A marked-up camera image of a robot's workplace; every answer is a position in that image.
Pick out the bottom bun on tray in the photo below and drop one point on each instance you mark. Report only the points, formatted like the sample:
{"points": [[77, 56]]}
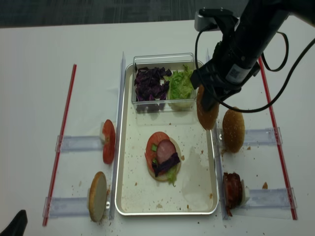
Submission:
{"points": [[162, 175]]}

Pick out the sesame top bun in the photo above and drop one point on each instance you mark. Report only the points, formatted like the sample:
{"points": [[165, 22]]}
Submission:
{"points": [[207, 119]]}

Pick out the clear lower right rail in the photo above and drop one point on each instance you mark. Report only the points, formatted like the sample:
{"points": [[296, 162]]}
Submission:
{"points": [[282, 198]]}

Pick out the clear plastic salad container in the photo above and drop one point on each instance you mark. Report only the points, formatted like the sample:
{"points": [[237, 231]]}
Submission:
{"points": [[170, 61]]}

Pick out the left bun half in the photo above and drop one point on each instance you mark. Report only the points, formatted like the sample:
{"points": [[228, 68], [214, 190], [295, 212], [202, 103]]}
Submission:
{"points": [[97, 197]]}

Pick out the white meat pusher block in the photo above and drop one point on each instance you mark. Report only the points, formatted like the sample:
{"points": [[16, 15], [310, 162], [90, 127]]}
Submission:
{"points": [[245, 194]]}

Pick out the sliced meat stack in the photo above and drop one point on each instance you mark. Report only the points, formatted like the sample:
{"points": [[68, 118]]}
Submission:
{"points": [[233, 190]]}

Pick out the lettuce on burger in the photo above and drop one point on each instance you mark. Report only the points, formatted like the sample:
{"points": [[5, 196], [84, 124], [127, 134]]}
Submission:
{"points": [[172, 175]]}

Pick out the clear lower left rail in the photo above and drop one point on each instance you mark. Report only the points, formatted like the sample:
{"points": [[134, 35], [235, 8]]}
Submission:
{"points": [[55, 207]]}

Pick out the clear upper left rail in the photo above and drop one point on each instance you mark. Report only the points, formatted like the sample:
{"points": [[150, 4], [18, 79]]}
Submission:
{"points": [[78, 143]]}

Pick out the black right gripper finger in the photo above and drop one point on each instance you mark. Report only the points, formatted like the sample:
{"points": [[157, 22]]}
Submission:
{"points": [[208, 97]]}

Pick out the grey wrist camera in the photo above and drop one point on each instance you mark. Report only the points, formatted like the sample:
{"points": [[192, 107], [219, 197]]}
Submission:
{"points": [[206, 20]]}

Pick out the green lettuce pile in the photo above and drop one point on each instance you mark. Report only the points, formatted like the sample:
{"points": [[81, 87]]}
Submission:
{"points": [[180, 86]]}

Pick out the tomato slices stack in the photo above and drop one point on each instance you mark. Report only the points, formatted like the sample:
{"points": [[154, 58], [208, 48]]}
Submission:
{"points": [[109, 142]]}

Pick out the red right strip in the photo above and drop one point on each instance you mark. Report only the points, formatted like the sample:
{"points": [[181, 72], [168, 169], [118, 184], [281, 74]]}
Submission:
{"points": [[279, 146]]}

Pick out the metal baking tray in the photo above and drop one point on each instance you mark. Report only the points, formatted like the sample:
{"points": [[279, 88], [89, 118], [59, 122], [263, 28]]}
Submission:
{"points": [[137, 192]]}

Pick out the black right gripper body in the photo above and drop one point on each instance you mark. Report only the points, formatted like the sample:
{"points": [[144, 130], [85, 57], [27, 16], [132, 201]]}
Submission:
{"points": [[230, 67]]}

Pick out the red left strip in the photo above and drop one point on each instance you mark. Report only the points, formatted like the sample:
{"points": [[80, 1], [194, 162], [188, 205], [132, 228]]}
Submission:
{"points": [[57, 156]]}

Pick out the black left gripper tip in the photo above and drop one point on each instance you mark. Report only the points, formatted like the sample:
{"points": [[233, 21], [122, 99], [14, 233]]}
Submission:
{"points": [[17, 226]]}

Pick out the clear rail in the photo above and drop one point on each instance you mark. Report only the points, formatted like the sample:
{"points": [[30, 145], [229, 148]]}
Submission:
{"points": [[78, 143], [263, 137], [55, 207], [282, 198]]}

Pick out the sesame bun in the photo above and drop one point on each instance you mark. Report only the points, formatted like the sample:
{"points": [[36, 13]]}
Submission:
{"points": [[233, 127], [207, 119]]}

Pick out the purple cabbage on burger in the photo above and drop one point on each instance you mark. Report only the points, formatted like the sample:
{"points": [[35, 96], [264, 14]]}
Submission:
{"points": [[166, 165]]}

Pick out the white tomato pusher block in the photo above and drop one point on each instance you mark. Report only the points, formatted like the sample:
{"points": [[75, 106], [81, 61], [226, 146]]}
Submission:
{"points": [[101, 134]]}

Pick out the purple cabbage pile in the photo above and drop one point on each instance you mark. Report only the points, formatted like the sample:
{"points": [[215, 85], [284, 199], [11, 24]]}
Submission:
{"points": [[150, 84]]}

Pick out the ham slice on tray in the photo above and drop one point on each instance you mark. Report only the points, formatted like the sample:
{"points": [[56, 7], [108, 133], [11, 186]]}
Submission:
{"points": [[164, 150]]}

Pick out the clear upper right rail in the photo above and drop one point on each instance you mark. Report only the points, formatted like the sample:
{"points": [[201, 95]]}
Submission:
{"points": [[263, 137]]}

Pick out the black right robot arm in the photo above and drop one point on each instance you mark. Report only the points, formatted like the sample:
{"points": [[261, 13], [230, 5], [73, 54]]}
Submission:
{"points": [[244, 39]]}

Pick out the red strip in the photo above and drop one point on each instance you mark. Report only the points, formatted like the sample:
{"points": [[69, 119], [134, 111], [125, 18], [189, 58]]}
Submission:
{"points": [[57, 156], [279, 146]]}

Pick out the tomato slice on tray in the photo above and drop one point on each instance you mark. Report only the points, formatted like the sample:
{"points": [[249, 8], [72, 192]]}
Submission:
{"points": [[152, 145]]}

